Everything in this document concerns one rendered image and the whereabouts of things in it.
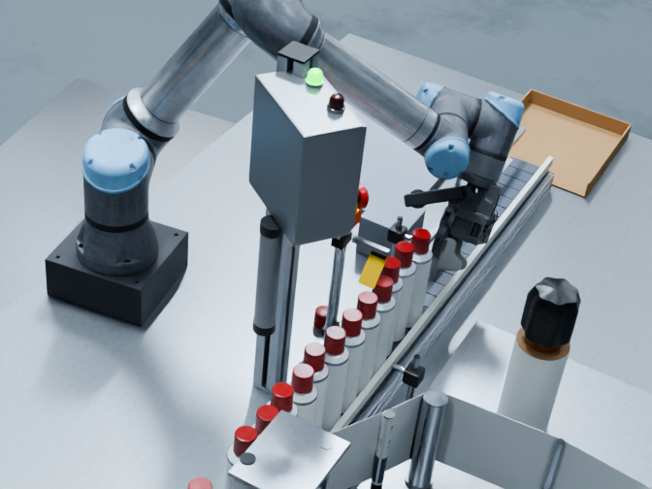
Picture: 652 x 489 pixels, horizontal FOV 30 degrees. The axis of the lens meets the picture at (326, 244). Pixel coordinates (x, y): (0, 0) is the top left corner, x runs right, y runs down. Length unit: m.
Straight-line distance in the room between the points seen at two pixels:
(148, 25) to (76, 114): 2.13
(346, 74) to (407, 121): 0.13
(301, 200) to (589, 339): 0.87
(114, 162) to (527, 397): 0.81
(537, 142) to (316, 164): 1.31
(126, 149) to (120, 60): 2.55
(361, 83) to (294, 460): 0.68
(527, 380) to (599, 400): 0.24
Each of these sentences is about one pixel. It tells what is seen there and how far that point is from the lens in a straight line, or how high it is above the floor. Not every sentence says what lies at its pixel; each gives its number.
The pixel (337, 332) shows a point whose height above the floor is 1.08.
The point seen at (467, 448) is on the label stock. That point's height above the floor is 0.97.
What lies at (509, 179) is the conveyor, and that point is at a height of 0.88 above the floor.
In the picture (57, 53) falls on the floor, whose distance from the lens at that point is 4.75.
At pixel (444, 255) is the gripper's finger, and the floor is 0.98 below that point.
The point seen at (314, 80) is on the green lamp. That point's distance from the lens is 1.73.
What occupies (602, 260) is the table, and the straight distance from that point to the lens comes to 2.59.
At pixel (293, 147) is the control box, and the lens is 1.66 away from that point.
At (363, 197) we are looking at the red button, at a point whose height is 1.33.
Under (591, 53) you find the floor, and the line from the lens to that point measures 5.15.
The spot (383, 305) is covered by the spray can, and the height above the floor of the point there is 1.05.
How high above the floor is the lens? 2.37
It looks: 38 degrees down
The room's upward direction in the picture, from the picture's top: 7 degrees clockwise
